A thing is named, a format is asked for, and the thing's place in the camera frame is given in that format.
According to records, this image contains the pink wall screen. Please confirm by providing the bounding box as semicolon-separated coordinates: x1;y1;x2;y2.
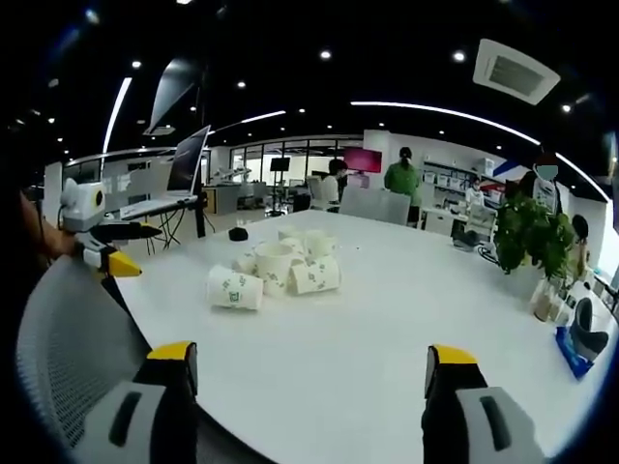
343;148;384;174

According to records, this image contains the open laptop on stand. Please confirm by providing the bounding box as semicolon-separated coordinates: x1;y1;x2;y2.
165;124;213;200

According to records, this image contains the dark grey curved object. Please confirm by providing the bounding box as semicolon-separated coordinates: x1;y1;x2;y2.
567;296;610;363

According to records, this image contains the black monitor on stand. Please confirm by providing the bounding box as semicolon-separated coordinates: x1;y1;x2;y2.
268;156;292;217

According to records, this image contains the white side desk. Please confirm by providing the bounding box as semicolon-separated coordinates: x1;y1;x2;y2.
117;191;200;221

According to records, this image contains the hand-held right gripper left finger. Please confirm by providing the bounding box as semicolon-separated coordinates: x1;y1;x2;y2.
72;340;199;464

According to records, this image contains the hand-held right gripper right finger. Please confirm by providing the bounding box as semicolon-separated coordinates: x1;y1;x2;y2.
421;343;547;464

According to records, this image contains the glass plant vase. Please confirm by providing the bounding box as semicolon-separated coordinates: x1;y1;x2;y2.
528;276;558;323

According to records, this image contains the grey mesh office chair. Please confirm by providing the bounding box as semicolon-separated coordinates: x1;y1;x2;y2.
15;252;207;464

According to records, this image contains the white office chair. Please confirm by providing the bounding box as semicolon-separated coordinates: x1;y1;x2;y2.
465;202;500;244

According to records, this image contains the green potted plant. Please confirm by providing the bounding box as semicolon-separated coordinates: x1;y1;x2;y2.
494;189;577;282

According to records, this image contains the blue tissue pack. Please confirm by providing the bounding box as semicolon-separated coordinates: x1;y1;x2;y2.
554;326;597;381

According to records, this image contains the ceiling air conditioner vent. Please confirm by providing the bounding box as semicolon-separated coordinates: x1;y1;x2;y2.
472;38;562;106

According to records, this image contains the pile of white paper cups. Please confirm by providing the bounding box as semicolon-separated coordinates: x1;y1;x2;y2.
204;225;343;311

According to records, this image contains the white table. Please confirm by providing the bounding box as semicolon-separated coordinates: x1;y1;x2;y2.
114;209;616;461

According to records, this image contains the grey office chair backrest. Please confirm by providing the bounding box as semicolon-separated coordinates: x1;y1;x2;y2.
338;185;413;227

